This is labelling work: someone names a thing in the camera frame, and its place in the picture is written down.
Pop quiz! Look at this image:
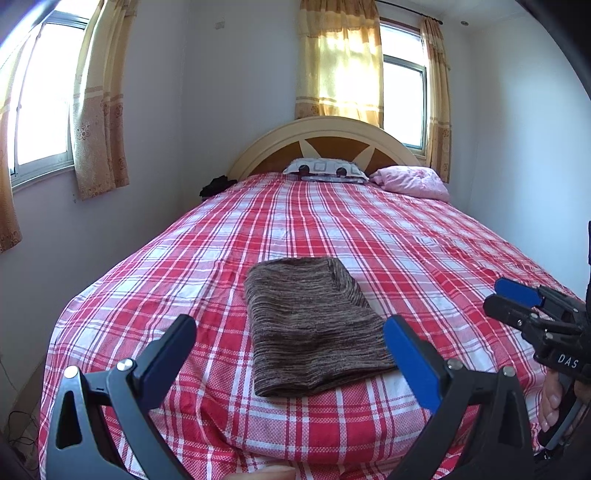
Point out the dark cloth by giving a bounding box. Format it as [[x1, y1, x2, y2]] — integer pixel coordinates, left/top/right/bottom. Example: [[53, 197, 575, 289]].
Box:
[[199, 175, 238, 200]]

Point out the person's left hand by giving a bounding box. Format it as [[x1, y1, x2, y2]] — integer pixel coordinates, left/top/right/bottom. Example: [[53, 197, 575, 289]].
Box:
[[236, 465, 297, 480]]

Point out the bed with red plaid sheet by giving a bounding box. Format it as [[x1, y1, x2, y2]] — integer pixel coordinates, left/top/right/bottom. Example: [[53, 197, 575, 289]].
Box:
[[39, 172, 583, 480]]

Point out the yellow floral curtain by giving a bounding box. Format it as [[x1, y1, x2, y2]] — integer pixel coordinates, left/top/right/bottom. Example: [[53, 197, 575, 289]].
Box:
[[419, 16, 452, 184], [69, 0, 139, 200], [295, 0, 384, 129]]

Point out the side wall window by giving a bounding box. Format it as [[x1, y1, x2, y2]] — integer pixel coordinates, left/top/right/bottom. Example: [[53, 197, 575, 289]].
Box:
[[0, 11, 90, 188]]

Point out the cream and brown headboard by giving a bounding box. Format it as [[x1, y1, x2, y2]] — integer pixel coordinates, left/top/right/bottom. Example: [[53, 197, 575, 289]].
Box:
[[228, 116, 428, 182]]

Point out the floor cable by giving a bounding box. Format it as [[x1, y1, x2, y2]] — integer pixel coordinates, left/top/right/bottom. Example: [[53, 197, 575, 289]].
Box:
[[0, 355, 43, 464]]

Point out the window behind headboard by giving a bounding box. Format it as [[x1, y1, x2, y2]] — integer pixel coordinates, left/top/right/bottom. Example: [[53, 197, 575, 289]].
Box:
[[379, 21, 428, 156]]

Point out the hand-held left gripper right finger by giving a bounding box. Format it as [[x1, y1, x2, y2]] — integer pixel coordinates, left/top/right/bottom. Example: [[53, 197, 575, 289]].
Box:
[[384, 315, 536, 480]]

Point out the brown knit sweater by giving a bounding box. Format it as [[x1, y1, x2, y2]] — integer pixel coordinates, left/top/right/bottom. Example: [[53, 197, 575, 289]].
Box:
[[243, 257, 399, 398]]

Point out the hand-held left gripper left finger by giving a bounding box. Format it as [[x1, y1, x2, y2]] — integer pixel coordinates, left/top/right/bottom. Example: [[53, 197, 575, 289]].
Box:
[[45, 314, 199, 480]]

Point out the black curtain rod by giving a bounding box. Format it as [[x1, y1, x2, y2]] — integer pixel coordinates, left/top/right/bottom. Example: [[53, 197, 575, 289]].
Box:
[[376, 0, 445, 24]]

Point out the white patterned pillow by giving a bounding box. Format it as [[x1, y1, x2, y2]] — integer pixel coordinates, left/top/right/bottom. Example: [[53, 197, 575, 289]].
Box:
[[283, 158, 370, 184]]

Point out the pink pillow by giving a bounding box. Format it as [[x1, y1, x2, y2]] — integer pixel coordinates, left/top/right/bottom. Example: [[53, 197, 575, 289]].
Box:
[[369, 166, 451, 202]]

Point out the person's right hand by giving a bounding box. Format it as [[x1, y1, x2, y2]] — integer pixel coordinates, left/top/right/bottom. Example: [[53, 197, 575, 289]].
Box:
[[539, 374, 562, 430]]

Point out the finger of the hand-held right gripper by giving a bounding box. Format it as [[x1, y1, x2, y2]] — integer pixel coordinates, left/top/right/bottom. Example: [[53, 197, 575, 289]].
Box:
[[483, 295, 544, 334], [494, 278, 548, 308]]

